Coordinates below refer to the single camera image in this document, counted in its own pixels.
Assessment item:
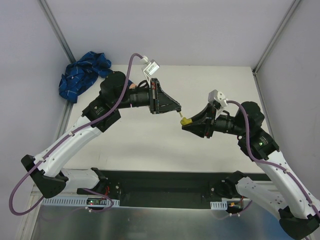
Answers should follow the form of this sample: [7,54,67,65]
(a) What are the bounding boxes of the yellow nail polish bottle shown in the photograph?
[180,117,193,126]

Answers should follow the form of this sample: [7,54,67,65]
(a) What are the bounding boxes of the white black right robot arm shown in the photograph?
[180,100,320,240]

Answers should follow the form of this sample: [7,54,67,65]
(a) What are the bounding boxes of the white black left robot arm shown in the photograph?
[21,71,182,199]

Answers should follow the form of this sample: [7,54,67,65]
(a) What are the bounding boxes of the mannequin hand with nails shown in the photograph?
[129,83,137,89]

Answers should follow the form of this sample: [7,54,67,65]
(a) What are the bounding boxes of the blue striped cloth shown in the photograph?
[58,51,112,104]

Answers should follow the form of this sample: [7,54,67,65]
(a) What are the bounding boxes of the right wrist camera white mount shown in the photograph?
[208,89,228,110]

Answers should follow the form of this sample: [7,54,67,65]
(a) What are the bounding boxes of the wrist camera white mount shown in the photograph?
[208,89,228,110]
[140,55,160,87]

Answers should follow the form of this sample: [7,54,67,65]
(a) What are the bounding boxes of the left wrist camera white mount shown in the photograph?
[140,55,160,87]

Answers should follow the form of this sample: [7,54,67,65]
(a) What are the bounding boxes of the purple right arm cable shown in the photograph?
[226,99,320,220]

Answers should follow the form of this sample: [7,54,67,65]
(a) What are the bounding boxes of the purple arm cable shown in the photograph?
[8,53,147,216]
[226,99,320,220]

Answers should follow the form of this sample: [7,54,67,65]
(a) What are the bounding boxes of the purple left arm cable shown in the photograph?
[8,53,147,216]

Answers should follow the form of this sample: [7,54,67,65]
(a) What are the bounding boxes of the right white slotted cable duct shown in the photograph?
[210,200,228,211]

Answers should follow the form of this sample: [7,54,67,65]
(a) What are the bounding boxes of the white slotted cable duct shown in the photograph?
[210,200,228,211]
[41,196,112,208]

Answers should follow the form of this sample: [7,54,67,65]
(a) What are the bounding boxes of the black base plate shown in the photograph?
[76,168,255,208]

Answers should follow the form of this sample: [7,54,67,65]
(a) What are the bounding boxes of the right aluminium frame post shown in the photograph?
[252,0,303,76]

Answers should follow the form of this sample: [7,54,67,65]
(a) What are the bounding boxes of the aluminium frame post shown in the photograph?
[37,0,76,63]
[252,0,303,76]

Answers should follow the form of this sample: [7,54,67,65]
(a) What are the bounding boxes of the left aluminium frame post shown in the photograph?
[37,0,76,63]

